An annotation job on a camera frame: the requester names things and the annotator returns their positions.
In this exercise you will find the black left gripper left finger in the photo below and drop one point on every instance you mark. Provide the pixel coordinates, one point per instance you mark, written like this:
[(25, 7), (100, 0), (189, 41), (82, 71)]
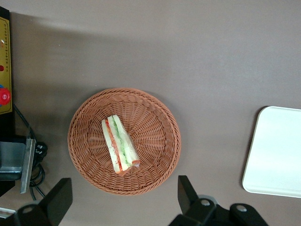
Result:
[(55, 202)]

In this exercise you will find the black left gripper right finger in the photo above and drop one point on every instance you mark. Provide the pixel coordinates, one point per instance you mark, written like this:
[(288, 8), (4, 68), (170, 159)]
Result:
[(188, 200)]

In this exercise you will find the round brown wicker basket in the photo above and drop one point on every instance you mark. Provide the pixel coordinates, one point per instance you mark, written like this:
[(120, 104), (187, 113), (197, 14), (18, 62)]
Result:
[(152, 141)]

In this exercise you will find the wrapped triangle sandwich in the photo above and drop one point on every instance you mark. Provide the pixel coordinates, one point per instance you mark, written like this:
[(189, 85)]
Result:
[(118, 143)]

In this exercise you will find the white rectangular plastic tray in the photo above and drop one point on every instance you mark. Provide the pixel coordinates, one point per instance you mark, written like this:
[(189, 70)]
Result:
[(277, 153)]

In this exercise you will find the red emergency stop button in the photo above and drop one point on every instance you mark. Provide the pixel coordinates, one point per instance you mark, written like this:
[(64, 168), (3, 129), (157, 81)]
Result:
[(4, 96)]

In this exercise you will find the black control box yellow panel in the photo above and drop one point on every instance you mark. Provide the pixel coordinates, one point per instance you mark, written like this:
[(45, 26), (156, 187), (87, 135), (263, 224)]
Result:
[(6, 47)]

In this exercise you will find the grey metal bracket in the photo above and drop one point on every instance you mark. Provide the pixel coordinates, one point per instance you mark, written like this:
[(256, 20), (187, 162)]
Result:
[(14, 160)]

